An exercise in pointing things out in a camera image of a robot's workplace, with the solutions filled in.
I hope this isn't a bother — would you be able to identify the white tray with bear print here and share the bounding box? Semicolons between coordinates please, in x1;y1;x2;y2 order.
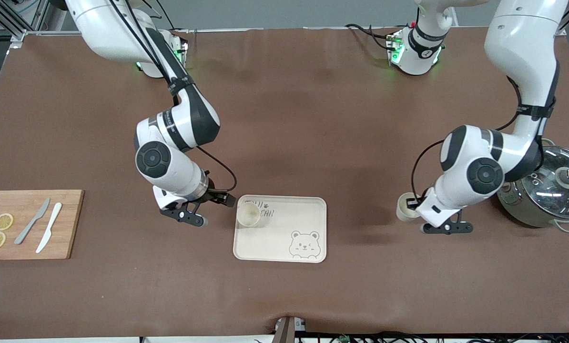
233;195;327;263

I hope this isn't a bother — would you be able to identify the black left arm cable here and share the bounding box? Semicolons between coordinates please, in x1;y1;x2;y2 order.
410;75;524;205

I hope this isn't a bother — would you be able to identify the white plastic knife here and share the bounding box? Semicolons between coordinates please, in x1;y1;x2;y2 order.
36;202;63;254

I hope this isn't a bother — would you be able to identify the white plastic cup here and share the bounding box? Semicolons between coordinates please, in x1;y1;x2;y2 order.
396;192;423;222
236;202;261;228

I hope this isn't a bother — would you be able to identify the grey pot with glass lid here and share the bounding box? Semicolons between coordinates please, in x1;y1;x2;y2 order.
497;138;569;233

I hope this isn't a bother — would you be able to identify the glass pot lid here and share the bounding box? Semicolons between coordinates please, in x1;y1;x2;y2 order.
520;145;569;221

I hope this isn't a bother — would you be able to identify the wooden cutting board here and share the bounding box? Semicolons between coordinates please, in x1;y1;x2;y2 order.
0;190;85;261

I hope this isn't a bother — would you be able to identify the grey plastic knife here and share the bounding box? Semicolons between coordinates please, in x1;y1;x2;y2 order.
14;198;51;245

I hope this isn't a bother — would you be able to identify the black base cable bundle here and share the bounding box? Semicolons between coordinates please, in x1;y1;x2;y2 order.
345;23;395;50

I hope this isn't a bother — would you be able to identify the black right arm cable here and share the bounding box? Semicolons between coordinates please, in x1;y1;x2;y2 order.
106;0;238;193

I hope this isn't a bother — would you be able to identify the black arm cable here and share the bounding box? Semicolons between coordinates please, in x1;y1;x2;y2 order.
106;0;238;193
410;75;524;205

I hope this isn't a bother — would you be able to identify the metal table edge bracket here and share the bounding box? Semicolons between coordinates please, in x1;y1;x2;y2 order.
273;317;306;343

